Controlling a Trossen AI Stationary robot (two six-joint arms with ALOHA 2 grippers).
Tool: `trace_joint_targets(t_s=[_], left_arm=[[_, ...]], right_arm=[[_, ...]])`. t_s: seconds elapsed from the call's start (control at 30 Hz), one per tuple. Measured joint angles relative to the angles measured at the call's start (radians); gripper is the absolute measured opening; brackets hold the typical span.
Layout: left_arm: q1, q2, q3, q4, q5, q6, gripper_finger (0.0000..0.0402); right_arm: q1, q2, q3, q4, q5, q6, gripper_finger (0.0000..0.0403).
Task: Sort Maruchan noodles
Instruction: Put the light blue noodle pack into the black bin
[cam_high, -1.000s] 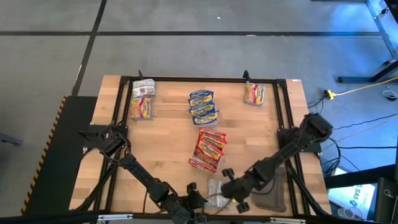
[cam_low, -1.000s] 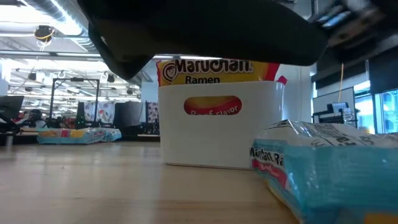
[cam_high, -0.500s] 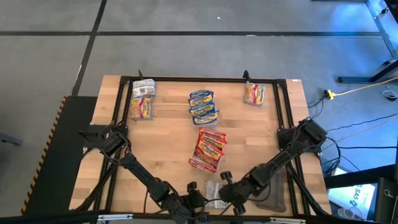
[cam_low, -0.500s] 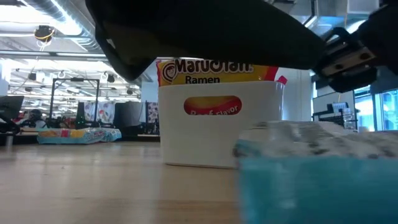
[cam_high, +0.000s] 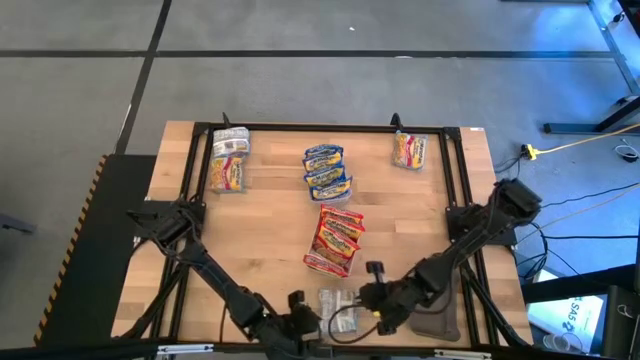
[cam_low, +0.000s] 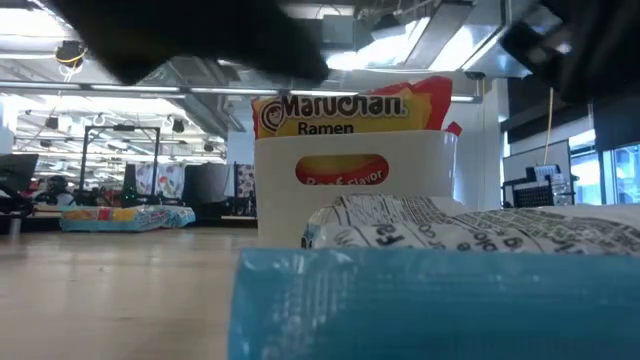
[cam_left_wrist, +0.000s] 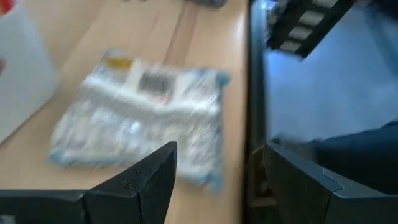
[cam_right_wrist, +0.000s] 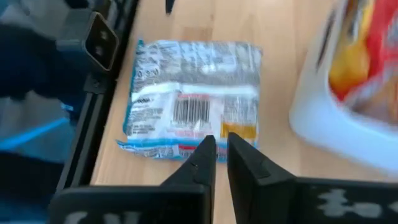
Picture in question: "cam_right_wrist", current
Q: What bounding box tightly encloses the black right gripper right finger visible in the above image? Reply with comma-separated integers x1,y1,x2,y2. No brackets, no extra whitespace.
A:
226,132,398,224

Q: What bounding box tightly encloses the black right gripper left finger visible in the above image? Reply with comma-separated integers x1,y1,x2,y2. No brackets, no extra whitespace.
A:
48,134,217,224

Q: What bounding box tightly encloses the red Maruchan beef packet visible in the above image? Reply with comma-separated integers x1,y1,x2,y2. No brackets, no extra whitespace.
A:
328,0,398,102
343,70,398,127

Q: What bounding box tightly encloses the teal Maruchan noodle packet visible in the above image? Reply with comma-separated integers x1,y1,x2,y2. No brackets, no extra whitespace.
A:
116,39,264,163

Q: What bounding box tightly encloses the white plastic bin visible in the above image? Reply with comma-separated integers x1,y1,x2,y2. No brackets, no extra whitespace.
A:
288,0,398,177

